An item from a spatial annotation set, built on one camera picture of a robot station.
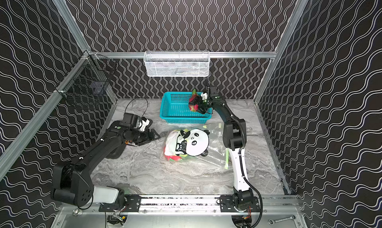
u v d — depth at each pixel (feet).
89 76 3.20
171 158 2.72
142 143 2.50
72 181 1.36
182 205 2.50
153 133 2.54
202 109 3.10
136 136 2.35
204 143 2.62
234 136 2.12
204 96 3.23
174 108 3.74
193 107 3.20
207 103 2.69
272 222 2.29
